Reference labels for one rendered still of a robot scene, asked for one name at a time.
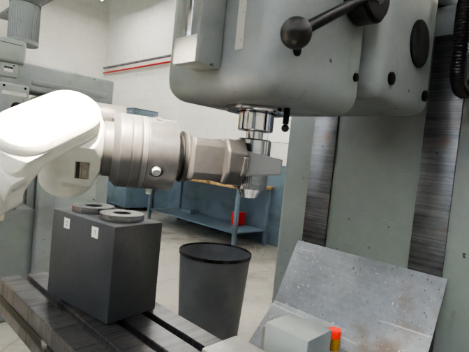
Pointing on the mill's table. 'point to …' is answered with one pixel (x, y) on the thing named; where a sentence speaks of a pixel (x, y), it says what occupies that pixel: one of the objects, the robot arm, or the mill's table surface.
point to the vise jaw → (232, 346)
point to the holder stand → (105, 260)
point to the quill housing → (276, 61)
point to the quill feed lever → (378, 11)
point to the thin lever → (285, 119)
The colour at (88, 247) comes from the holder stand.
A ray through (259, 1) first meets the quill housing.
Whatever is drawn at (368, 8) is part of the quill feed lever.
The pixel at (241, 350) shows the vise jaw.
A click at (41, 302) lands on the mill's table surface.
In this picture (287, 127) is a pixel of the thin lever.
